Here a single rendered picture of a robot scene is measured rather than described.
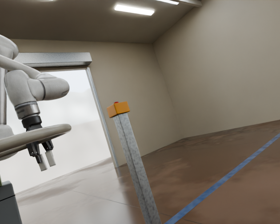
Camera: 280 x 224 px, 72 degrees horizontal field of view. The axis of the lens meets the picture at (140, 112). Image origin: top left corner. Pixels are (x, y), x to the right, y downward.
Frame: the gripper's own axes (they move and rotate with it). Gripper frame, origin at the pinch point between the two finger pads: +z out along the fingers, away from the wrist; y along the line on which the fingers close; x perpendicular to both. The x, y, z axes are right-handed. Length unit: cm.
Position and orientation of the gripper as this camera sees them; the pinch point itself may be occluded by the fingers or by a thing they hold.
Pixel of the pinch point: (46, 161)
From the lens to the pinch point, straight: 95.6
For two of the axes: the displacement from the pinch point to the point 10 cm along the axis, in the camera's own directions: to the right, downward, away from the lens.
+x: 9.2, -3.5, -2.0
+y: -1.9, 0.6, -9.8
